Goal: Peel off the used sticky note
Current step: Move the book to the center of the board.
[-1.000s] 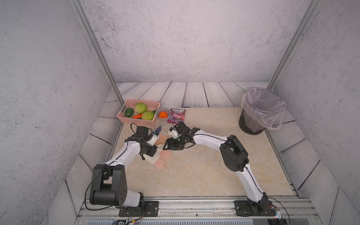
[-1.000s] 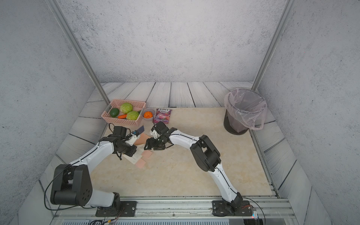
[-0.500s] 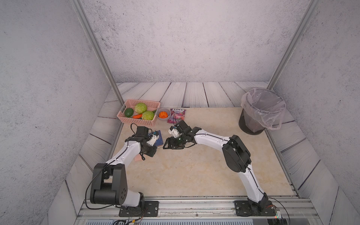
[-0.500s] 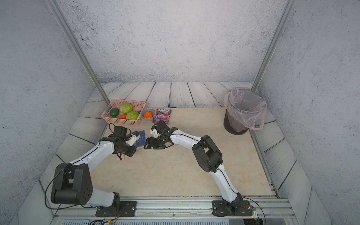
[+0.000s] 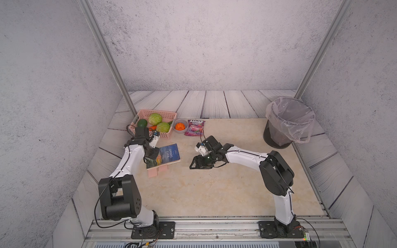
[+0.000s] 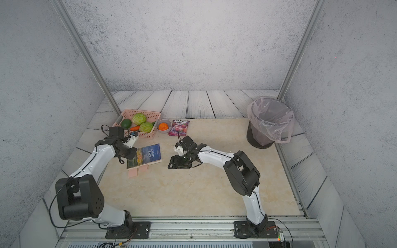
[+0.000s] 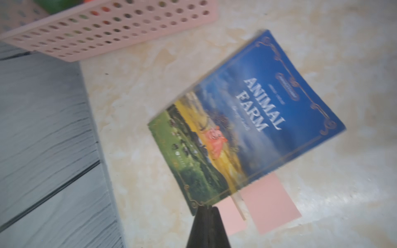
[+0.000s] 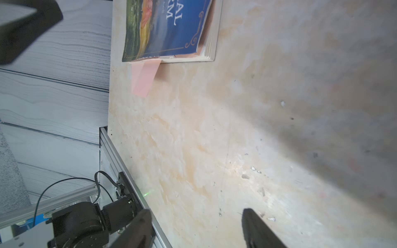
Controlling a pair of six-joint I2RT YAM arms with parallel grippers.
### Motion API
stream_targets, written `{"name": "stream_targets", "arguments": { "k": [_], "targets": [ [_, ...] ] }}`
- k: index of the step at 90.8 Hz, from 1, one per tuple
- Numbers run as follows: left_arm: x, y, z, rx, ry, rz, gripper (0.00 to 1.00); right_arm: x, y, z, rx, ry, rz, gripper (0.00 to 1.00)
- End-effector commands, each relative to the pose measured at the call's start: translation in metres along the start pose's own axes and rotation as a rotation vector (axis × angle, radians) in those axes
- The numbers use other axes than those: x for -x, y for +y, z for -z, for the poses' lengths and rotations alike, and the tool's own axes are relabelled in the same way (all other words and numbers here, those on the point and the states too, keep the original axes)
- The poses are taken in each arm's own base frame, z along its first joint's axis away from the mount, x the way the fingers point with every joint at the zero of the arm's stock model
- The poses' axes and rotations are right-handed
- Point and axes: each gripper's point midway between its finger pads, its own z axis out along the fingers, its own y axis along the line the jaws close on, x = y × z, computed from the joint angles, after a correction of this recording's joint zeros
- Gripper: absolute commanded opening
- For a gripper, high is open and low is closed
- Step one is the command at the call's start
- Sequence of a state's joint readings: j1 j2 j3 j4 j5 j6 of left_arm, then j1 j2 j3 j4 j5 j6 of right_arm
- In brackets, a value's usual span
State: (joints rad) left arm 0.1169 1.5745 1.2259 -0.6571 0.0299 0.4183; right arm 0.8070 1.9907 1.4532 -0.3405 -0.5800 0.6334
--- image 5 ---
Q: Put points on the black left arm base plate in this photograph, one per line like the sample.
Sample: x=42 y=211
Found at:
x=160 y=230

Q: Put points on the pink sticky note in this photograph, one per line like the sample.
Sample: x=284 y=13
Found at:
x=163 y=168
x=152 y=172

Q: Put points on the green cabbage front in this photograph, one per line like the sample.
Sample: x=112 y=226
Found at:
x=163 y=127

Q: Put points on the black bin with plastic bag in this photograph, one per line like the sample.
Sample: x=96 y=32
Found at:
x=288 y=120

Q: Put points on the silver aluminium frame rail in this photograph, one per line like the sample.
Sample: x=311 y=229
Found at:
x=228 y=232

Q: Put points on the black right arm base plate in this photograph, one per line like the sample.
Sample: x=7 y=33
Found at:
x=275 y=229

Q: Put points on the left vertical aluminium post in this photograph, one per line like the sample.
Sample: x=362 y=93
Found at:
x=92 y=22

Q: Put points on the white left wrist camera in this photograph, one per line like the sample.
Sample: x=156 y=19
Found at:
x=154 y=139

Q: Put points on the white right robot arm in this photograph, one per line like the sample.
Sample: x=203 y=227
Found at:
x=276 y=173

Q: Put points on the small bowl with orange food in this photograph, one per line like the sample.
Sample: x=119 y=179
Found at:
x=180 y=126

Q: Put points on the blue Animal Farm book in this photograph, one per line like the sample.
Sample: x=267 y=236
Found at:
x=167 y=155

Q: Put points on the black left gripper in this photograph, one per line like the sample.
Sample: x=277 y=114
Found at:
x=154 y=154

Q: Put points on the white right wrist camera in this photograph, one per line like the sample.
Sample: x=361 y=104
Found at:
x=202 y=150

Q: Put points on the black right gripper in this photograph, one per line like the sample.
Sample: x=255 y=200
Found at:
x=200 y=164

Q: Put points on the right vertical aluminium post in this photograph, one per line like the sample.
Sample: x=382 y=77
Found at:
x=328 y=38

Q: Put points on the pink plastic basket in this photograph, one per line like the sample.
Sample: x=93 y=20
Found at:
x=167 y=117

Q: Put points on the green cabbage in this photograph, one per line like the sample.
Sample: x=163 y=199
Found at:
x=163 y=127
x=154 y=119

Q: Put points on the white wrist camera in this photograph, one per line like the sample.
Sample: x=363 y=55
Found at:
x=202 y=150
x=154 y=139

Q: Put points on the vertical aluminium post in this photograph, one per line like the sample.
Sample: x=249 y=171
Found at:
x=92 y=22
x=328 y=38

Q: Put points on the green cabbage rear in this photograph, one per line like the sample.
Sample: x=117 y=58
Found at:
x=154 y=119

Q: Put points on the dark green avocado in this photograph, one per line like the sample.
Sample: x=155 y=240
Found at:
x=142 y=123

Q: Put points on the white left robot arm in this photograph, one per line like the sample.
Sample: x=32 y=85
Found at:
x=119 y=196

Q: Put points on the purple snack packet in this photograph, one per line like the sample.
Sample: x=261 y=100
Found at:
x=195 y=128

